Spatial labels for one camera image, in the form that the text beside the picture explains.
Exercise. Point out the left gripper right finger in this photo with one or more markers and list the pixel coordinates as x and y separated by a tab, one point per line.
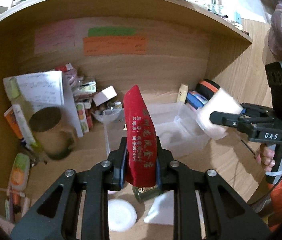
205	204

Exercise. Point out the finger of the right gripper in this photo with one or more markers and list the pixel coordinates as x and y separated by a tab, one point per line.
250	109
226	119

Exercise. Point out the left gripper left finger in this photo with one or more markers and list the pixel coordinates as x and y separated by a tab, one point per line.
55	214

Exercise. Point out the white frosted candle jar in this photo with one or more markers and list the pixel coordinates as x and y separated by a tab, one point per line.
221	108

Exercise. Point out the pink round lidded jar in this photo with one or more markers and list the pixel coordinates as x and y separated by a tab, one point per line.
122	214

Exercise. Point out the red velvet drawstring pouch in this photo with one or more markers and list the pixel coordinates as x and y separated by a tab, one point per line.
141	141

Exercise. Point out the person's right hand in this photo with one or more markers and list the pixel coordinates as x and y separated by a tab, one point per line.
265	157

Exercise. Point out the black orange zip case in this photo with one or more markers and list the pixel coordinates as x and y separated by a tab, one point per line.
207	88

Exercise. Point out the blue patchwork pouch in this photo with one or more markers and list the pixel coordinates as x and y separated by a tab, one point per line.
195	99

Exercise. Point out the orange green snack packet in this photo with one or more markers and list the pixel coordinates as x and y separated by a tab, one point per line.
19	174

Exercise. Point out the cream lotion bottle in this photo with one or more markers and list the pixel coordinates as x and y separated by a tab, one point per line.
182	93

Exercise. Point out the clear plastic storage bin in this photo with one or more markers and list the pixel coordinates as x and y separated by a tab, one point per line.
175	124

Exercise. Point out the brown ceramic mug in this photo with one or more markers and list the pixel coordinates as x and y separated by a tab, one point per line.
54	133

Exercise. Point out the fruit print card box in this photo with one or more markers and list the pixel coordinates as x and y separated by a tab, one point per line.
82	117

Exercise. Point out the orange book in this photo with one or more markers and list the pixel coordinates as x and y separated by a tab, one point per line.
11	120

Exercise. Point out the glass bowl of trinkets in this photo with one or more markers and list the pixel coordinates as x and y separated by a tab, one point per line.
108	112

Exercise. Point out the stack of small booklets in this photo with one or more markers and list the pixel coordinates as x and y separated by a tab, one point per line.
84	88

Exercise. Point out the white paper booklet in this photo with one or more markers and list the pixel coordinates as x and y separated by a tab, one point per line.
44	89

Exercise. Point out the small white cardboard box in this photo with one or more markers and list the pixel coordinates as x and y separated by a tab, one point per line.
104	96

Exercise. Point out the orange sticky note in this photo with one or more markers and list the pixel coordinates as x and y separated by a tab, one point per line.
114	45

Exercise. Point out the green sticky note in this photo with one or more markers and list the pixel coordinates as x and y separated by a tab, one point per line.
111	31

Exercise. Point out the wooden shelf board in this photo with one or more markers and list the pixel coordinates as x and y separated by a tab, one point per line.
32	12

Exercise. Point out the pink sticky note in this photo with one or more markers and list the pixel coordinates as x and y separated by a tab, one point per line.
54	36

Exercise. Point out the pink coiled cable pack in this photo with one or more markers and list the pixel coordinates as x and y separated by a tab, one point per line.
71	77

